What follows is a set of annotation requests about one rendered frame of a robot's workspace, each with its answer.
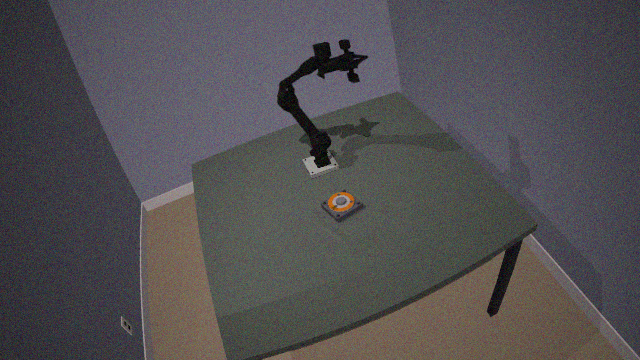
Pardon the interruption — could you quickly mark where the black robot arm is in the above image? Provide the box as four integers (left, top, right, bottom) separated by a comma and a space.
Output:
277, 42, 356, 168

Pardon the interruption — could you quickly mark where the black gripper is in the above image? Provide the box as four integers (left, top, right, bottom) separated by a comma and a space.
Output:
331, 39, 368, 83

